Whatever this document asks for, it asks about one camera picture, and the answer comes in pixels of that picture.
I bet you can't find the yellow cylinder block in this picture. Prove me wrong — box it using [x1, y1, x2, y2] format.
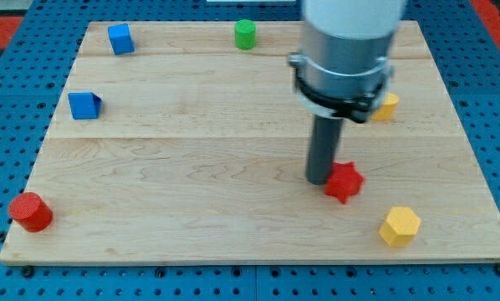
[370, 93, 400, 120]

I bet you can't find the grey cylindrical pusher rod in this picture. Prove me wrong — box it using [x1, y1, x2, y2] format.
[305, 115, 344, 185]

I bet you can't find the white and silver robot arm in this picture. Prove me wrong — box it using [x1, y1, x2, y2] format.
[288, 0, 406, 123]

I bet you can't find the red star block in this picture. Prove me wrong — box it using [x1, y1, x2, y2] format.
[324, 161, 365, 204]

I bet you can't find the wooden board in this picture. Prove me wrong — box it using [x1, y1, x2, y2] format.
[0, 21, 500, 267]

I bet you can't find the green cylinder block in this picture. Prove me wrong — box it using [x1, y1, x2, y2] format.
[234, 19, 257, 50]

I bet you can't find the yellow hexagon block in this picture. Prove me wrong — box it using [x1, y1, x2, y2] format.
[379, 207, 421, 247]

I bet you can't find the blue triangular prism block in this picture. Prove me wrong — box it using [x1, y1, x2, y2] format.
[68, 92, 102, 120]

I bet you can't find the blue cube block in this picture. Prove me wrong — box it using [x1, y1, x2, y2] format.
[108, 23, 135, 55]

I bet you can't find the red cylinder block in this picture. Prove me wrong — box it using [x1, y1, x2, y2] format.
[8, 192, 54, 232]

